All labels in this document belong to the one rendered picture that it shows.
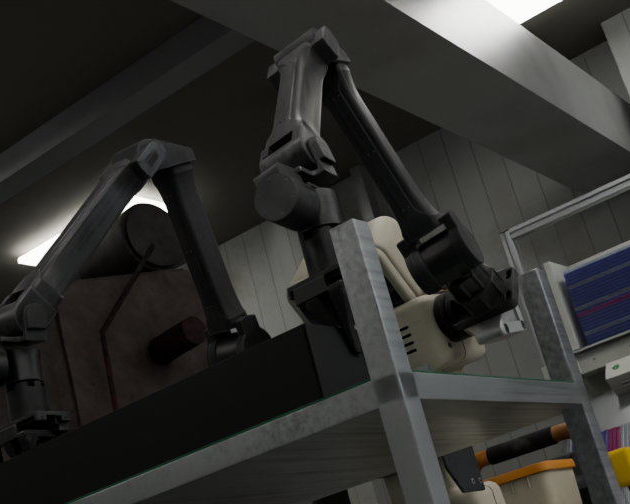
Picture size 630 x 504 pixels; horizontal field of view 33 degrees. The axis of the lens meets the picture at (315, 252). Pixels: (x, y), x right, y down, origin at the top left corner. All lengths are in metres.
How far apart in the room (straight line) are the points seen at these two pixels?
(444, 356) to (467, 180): 6.18
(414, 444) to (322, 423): 0.10
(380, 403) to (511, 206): 6.78
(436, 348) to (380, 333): 0.80
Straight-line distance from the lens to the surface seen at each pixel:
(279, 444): 1.04
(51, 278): 1.67
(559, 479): 2.06
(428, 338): 1.78
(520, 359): 7.58
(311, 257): 1.25
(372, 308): 0.98
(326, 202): 1.27
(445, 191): 7.99
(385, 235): 1.82
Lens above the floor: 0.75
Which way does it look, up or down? 19 degrees up
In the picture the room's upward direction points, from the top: 15 degrees counter-clockwise
